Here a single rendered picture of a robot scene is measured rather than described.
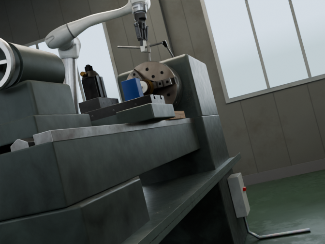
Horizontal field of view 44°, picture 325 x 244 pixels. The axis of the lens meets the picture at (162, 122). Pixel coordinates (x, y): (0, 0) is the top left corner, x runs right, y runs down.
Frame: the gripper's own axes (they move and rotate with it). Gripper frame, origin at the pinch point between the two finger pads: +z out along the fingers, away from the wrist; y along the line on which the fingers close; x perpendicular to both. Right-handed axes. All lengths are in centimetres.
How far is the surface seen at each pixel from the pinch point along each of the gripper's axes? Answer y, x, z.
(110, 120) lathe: 77, 30, 47
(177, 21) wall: -243, -102, -84
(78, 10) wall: -200, -226, -122
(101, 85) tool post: 67, 19, 31
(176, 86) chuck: 9.4, 24.8, 29.1
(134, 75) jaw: 18.8, 4.1, 19.9
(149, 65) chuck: 13.1, 11.2, 15.2
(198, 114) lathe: -8, 28, 45
